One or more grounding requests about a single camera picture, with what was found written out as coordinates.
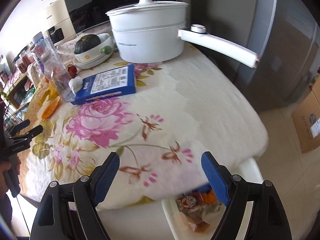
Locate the orange peel piece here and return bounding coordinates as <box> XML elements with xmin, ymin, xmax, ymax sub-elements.
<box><xmin>199</xmin><ymin>189</ymin><xmax>217</xmax><ymax>205</ymax></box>
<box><xmin>41</xmin><ymin>96</ymin><xmax>61</xmax><ymax>121</ymax></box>

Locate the white tissue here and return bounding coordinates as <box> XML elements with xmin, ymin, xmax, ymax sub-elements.
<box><xmin>68</xmin><ymin>76</ymin><xmax>83</xmax><ymax>95</ymax></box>

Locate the clear plastic water bottle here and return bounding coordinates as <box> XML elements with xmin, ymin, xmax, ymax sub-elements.
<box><xmin>31</xmin><ymin>32</ymin><xmax>75</xmax><ymax>102</ymax></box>

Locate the white nut snack packet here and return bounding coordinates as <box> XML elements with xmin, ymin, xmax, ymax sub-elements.
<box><xmin>181</xmin><ymin>202</ymin><xmax>222</xmax><ymax>233</ymax></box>

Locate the blue box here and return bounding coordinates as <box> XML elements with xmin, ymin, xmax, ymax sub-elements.
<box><xmin>71</xmin><ymin>64</ymin><xmax>136</xmax><ymax>105</ymax></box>

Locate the yellow wrapper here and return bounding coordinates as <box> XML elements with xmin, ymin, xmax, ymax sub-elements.
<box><xmin>38</xmin><ymin>81</ymin><xmax>59</xmax><ymax>107</ymax></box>

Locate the white trash bin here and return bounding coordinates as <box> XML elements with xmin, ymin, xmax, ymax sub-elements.
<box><xmin>162</xmin><ymin>158</ymin><xmax>263</xmax><ymax>240</ymax></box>

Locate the person left hand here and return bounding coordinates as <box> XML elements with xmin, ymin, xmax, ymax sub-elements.
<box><xmin>1</xmin><ymin>154</ymin><xmax>21</xmax><ymax>198</ymax></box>

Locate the white bowl with squash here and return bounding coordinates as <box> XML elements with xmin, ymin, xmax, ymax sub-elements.
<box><xmin>72</xmin><ymin>33</ymin><xmax>115</xmax><ymax>70</ymax></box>

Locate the dark green squash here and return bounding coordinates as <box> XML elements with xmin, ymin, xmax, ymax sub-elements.
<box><xmin>74</xmin><ymin>34</ymin><xmax>101</xmax><ymax>54</ymax></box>

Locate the cream air fryer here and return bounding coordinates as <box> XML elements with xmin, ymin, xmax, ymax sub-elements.
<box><xmin>45</xmin><ymin>0</ymin><xmax>76</xmax><ymax>46</ymax></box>

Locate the lower cardboard box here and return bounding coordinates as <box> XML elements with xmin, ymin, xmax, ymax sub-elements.
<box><xmin>291</xmin><ymin>77</ymin><xmax>319</xmax><ymax>153</ymax></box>

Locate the floral tablecloth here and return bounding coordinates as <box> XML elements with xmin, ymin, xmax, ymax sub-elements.
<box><xmin>19</xmin><ymin>43</ymin><xmax>268</xmax><ymax>209</ymax></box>

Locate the white electric cooking pot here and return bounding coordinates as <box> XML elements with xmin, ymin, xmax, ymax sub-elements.
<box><xmin>106</xmin><ymin>0</ymin><xmax>259</xmax><ymax>68</ymax></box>

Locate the grey refrigerator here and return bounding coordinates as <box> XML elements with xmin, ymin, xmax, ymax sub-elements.
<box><xmin>191</xmin><ymin>0</ymin><xmax>319</xmax><ymax>112</ymax></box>

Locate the black wire rack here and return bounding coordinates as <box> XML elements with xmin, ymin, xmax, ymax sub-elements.
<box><xmin>1</xmin><ymin>90</ymin><xmax>29</xmax><ymax>128</ymax></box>

